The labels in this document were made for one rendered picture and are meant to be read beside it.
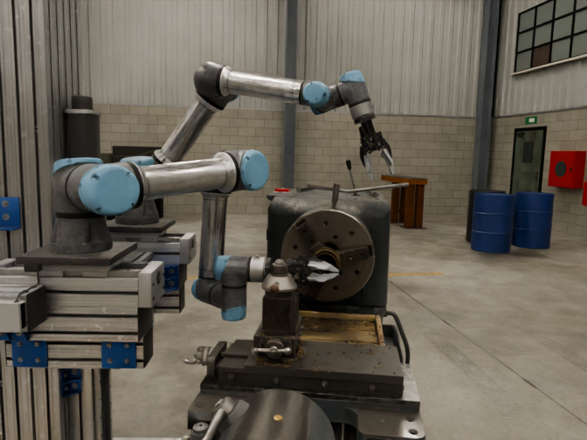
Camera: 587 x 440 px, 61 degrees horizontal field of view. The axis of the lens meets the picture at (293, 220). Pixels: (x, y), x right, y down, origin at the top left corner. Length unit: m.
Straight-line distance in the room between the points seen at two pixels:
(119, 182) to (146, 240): 0.63
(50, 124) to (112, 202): 0.43
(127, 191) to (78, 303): 0.33
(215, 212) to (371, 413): 0.77
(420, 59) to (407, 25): 0.85
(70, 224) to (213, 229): 0.43
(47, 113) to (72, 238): 0.39
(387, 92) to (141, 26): 5.79
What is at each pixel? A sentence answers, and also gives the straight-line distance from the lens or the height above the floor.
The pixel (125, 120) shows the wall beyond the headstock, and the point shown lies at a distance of 11.79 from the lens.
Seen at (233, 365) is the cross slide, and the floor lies 0.96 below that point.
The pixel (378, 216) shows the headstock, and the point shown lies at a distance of 1.80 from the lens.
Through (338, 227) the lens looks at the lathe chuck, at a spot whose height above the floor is 1.18.
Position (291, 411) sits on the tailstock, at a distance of 0.57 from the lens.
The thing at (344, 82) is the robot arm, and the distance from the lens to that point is 1.68.
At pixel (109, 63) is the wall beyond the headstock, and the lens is 12.04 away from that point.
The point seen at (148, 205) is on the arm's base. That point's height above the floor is 1.23.
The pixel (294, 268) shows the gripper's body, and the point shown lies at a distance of 1.41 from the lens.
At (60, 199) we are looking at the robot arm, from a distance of 1.34.
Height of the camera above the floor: 1.42
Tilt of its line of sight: 8 degrees down
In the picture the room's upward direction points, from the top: 1 degrees clockwise
